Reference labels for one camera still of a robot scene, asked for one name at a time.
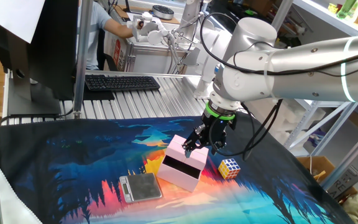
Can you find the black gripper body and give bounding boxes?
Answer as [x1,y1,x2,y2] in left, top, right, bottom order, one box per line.
[199,112,237,144]

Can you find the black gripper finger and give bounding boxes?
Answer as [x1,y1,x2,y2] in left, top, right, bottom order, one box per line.
[209,133,228,154]
[181,124,209,159]

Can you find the pink ribboned gift box casing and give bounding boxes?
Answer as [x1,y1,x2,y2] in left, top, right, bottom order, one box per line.
[165,134,209,171]

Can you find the bare operator forearm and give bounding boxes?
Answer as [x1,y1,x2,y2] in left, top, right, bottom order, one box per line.
[103,19,135,40]

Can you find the pink gift box base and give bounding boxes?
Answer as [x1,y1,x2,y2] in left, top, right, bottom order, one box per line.
[156,154,202,193]

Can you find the brown cardboard box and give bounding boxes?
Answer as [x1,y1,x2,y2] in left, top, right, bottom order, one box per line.
[296,155,336,184]

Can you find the grey lettered box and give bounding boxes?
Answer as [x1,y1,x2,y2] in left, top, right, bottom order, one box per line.
[326,166,358,200]

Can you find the Rubik's cube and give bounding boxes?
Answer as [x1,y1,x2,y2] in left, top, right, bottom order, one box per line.
[218,157,241,180]

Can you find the silver digital scale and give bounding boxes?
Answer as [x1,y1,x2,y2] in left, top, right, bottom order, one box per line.
[119,172,163,204]

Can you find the white foam blocks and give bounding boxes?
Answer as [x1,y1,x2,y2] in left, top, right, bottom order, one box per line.
[244,99,326,147]

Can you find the black keyboard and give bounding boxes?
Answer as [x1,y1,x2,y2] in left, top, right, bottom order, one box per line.
[84,73,161,92]

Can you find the white teleoperation device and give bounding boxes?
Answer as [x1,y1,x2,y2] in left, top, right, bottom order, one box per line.
[126,11,200,68]

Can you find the white cabinet red label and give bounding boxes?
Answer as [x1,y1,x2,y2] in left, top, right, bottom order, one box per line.
[103,30,129,72]

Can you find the colourful landscape print cloth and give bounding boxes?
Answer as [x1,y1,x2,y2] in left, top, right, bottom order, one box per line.
[0,111,354,224]

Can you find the black office chair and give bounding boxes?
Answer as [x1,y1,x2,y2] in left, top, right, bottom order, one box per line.
[96,29,118,72]

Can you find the round black speaker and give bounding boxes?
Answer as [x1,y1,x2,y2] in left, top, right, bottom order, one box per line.
[152,4,175,21]

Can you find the wooden desk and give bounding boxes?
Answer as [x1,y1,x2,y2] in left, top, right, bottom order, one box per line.
[113,4,181,26]

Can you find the seated person blue shirt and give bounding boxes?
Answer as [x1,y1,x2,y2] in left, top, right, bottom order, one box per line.
[85,0,113,71]

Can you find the black computer monitor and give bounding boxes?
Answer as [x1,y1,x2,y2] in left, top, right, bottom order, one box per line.
[0,0,80,116]

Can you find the green bottle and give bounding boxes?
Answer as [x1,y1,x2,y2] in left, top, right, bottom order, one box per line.
[336,0,357,19]

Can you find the white paper sheet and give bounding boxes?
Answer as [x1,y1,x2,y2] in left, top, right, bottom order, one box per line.
[0,0,46,44]

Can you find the green wrist flange ring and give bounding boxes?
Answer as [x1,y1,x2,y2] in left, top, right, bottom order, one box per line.
[205,101,236,121]

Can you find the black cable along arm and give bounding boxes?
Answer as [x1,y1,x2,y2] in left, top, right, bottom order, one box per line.
[199,12,358,78]

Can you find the black monitor cable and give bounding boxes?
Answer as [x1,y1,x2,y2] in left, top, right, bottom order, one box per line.
[0,107,74,126]

